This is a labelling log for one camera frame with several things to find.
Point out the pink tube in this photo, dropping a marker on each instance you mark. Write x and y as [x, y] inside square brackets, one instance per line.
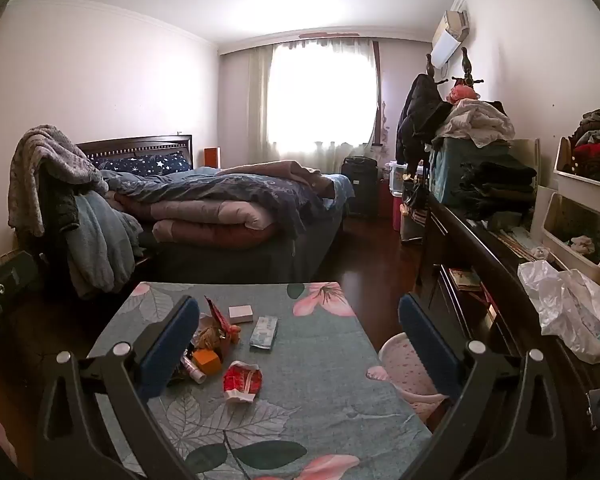
[192, 372]

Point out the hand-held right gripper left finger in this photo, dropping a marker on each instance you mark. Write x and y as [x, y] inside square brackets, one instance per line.
[172, 342]

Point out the black jacket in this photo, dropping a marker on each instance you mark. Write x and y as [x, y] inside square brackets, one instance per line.
[420, 120]

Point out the red white wrapper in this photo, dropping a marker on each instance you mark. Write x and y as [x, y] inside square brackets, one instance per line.
[242, 382]

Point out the pink hat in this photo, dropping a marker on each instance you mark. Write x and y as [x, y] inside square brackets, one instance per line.
[462, 92]

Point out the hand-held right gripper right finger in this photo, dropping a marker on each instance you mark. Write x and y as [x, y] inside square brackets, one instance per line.
[425, 345]

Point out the white storage bin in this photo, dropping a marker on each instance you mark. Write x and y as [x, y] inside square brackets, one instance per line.
[565, 167]
[575, 230]

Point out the clear plastic container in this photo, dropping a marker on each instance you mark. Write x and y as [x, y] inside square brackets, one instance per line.
[396, 177]

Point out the red container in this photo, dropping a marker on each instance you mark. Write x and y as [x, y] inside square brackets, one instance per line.
[397, 212]

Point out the star print pillow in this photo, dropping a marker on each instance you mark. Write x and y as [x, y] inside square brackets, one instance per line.
[140, 165]

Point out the wooden coat rack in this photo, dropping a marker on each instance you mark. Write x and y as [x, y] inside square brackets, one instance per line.
[464, 67]

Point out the orange box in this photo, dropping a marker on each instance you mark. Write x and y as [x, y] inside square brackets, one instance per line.
[206, 360]

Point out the sheer window curtain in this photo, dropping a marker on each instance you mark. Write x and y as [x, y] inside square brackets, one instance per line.
[320, 100]

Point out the light blue fleece garment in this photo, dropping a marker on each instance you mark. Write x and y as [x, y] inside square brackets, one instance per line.
[100, 245]

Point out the grey knitted blanket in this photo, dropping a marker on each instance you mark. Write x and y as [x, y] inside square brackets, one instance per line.
[45, 170]

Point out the dark wooden dresser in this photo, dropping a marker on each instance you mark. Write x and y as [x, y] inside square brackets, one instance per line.
[485, 280]

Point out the stack of black clothes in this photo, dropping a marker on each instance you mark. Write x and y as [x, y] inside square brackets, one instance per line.
[500, 185]

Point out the books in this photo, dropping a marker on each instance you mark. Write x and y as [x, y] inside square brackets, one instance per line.
[465, 279]

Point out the pile of white clothes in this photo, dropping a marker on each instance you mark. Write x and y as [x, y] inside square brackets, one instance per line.
[477, 122]

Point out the red snack wrapper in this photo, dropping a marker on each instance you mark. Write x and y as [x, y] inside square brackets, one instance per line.
[220, 320]

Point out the pink dotted waste bin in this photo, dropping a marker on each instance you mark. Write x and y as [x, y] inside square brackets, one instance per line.
[410, 375]

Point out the white plastic bag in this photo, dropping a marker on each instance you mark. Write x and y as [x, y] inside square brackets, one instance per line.
[570, 305]

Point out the pink and blue quilt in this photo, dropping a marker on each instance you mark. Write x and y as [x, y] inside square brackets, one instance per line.
[230, 200]

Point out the teal storage box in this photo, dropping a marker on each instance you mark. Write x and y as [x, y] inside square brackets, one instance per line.
[447, 175]

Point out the dark wooden bed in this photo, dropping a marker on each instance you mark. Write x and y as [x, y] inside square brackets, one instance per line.
[260, 255]

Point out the white air conditioner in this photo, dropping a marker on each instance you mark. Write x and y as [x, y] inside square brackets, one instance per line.
[450, 37]

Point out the floral grey tablecloth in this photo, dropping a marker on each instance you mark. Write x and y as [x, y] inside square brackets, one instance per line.
[300, 385]

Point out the black suitcase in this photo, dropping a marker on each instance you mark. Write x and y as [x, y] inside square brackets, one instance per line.
[359, 185]

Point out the small pink box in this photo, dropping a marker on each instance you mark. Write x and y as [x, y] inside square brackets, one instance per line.
[241, 313]

